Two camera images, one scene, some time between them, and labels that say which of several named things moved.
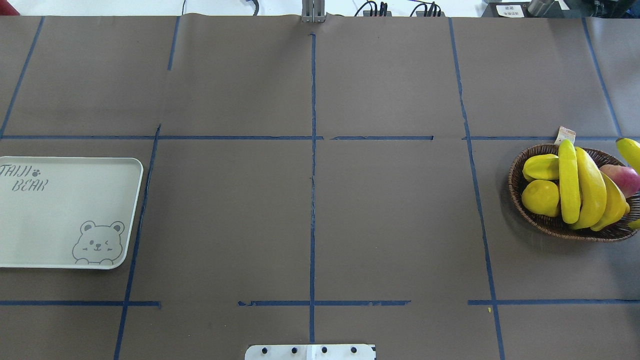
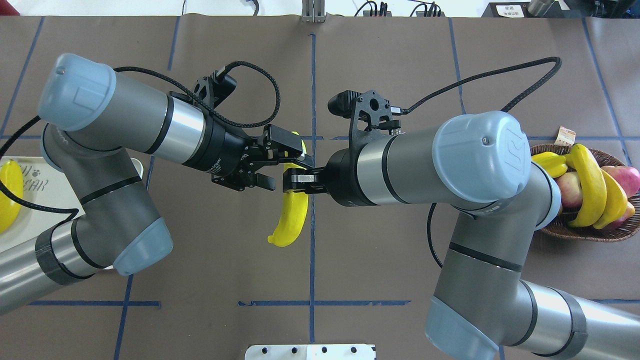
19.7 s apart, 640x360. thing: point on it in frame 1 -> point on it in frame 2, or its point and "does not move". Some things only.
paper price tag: [564, 134] does not move
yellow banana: [569, 182] -> [11, 174]
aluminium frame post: [313, 11] does not move
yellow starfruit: [541, 167] does not move
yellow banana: [593, 191] -> [297, 209]
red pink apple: [627, 179] does not move
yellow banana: [630, 149] -> [616, 203]
